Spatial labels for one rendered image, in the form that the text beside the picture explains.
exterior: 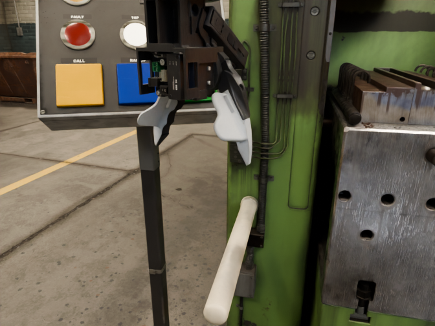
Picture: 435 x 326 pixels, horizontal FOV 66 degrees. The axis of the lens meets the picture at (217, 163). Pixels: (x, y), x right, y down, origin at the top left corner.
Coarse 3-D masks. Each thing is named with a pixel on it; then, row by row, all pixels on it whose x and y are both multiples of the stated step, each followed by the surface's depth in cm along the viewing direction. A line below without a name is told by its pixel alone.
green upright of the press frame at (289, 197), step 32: (256, 0) 81; (320, 0) 79; (256, 32) 84; (288, 32) 82; (320, 32) 81; (256, 64) 86; (288, 64) 85; (320, 64) 83; (256, 96) 89; (320, 96) 86; (256, 128) 92; (320, 128) 88; (256, 160) 95; (288, 160) 93; (256, 192) 99; (288, 192) 96; (256, 224) 102; (288, 224) 100; (256, 256) 106; (288, 256) 103; (256, 288) 110; (288, 288) 107; (256, 320) 115; (288, 320) 112
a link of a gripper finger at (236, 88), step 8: (224, 64) 39; (224, 72) 39; (232, 72) 39; (224, 80) 39; (232, 80) 38; (240, 80) 39; (224, 88) 39; (232, 88) 39; (240, 88) 39; (232, 96) 39; (240, 96) 39; (240, 104) 39; (248, 104) 40; (240, 112) 39; (248, 112) 40
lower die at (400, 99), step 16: (384, 80) 80; (400, 80) 78; (432, 80) 71; (368, 96) 70; (384, 96) 69; (400, 96) 69; (416, 96) 68; (432, 96) 67; (368, 112) 71; (384, 112) 70; (400, 112) 70; (416, 112) 69; (432, 112) 68
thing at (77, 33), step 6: (72, 24) 59; (78, 24) 59; (66, 30) 59; (72, 30) 59; (78, 30) 59; (84, 30) 59; (90, 30) 59; (66, 36) 58; (72, 36) 58; (78, 36) 59; (84, 36) 59; (90, 36) 59; (72, 42) 58; (78, 42) 58; (84, 42) 59
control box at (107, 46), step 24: (48, 0) 59; (96, 0) 61; (120, 0) 62; (48, 24) 58; (96, 24) 60; (120, 24) 61; (144, 24) 61; (48, 48) 58; (72, 48) 58; (96, 48) 59; (120, 48) 60; (48, 72) 57; (48, 96) 56; (48, 120) 57; (72, 120) 58; (96, 120) 60; (120, 120) 61; (192, 120) 66
